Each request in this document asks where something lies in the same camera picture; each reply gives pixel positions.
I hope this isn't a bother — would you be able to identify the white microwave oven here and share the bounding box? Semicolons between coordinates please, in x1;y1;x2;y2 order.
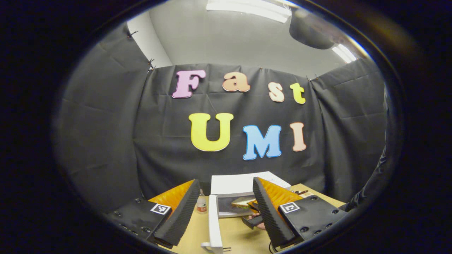
201;171;292;254

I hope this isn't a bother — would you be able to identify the person's head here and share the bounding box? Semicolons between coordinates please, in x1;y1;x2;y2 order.
289;10;340;50

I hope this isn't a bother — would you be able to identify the sandwich with green lettuce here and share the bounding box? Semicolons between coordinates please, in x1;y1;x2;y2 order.
231;197;258;209

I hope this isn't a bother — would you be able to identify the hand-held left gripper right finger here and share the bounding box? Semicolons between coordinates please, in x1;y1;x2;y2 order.
252;176;348;248

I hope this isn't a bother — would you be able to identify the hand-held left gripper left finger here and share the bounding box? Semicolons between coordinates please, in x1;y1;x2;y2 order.
106;179;201;247

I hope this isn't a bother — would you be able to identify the large ceiling light panel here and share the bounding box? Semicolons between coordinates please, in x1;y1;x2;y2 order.
206;0;292;23

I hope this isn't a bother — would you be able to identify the small red label bottle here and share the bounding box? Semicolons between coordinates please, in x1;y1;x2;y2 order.
197;189;207;214

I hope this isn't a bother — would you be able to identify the small ceiling light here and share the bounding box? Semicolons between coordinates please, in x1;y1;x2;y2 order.
332;43;357;63

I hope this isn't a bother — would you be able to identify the black backdrop cloth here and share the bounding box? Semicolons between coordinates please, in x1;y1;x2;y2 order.
53;23;389;212

